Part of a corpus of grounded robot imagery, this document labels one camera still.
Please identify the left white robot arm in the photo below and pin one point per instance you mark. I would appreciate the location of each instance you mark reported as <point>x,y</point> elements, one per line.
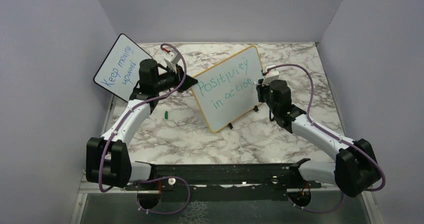
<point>107,158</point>

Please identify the yellow-framed whiteboard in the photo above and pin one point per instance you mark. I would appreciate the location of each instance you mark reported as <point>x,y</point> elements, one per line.
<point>226,91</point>

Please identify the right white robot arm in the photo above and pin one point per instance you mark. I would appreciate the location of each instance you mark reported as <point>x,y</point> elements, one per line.
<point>318,136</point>

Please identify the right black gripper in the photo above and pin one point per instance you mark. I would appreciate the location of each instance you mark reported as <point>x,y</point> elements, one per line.
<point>260,89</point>

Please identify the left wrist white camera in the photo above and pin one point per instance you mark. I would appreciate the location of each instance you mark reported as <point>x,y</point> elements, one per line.
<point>171,59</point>

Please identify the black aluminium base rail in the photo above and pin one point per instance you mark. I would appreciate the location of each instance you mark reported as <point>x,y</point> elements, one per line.
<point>239,182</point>

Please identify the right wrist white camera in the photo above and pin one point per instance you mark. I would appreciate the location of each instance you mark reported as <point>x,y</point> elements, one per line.
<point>270,73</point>

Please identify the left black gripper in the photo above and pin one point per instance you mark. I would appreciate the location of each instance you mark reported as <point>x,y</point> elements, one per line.
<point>179,75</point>

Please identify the wrist white camera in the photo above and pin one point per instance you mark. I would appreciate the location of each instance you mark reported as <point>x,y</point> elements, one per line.
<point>270,73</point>
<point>171,59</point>

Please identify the black-framed whiteboard with writing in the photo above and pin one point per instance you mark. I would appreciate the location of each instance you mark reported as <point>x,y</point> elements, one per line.
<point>118,73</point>

